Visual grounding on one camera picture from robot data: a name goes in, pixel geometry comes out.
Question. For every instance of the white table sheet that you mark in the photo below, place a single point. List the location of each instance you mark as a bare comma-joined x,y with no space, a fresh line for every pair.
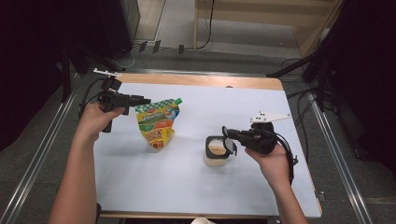
186,186

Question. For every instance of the person's left hand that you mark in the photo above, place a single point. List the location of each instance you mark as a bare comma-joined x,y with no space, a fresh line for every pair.
93,119

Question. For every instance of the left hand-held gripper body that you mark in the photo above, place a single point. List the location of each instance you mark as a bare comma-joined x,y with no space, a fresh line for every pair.
115,98

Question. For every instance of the small black floor bracket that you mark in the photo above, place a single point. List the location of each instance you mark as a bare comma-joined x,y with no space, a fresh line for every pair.
181,48
143,46
156,46

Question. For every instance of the white rounded object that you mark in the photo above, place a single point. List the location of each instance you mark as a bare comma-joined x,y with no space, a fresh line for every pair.
202,221

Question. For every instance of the yellow spouted seasoning pouch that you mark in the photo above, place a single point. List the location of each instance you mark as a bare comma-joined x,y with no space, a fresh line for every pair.
157,124

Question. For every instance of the light wooden furniture frame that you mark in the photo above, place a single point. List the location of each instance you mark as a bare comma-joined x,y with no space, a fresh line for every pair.
264,17

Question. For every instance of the dark cabinet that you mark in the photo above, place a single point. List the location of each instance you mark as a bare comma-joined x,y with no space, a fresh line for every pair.
115,28

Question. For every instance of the metal floor rail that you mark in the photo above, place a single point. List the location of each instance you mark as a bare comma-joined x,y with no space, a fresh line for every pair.
40,152
338,155

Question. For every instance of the dark curtain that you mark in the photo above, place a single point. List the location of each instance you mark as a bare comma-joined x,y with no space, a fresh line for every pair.
373,77
25,62

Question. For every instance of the person's right hand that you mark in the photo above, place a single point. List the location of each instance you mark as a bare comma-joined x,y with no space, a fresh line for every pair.
274,165

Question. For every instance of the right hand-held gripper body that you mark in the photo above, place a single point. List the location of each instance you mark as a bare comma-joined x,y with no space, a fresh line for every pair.
260,140

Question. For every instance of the black metal stand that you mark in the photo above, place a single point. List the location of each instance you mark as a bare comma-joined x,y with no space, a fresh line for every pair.
66,77
289,67

